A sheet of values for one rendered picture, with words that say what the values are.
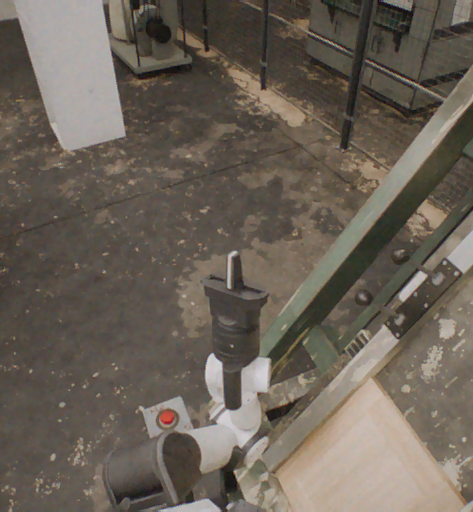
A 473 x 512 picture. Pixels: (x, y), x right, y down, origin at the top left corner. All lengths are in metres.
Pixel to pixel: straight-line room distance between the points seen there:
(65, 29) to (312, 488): 3.67
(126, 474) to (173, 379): 1.66
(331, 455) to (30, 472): 1.62
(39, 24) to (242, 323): 3.55
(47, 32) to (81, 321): 2.30
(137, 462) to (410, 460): 0.57
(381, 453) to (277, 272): 2.04
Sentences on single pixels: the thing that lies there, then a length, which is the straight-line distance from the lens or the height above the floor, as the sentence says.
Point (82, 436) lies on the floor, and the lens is 2.50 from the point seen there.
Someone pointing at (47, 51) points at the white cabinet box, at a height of 0.88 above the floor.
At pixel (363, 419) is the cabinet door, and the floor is 1.16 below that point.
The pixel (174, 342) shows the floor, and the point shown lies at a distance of 2.69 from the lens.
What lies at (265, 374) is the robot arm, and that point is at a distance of 0.88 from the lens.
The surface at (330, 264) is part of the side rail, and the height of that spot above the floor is 1.34.
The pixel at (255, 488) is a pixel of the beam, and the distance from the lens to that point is 1.39.
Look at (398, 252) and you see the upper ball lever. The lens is 0.96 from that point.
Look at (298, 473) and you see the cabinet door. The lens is 1.31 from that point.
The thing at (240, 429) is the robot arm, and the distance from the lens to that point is 1.10.
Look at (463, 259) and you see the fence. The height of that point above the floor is 1.53.
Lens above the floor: 2.17
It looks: 43 degrees down
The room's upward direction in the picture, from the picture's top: straight up
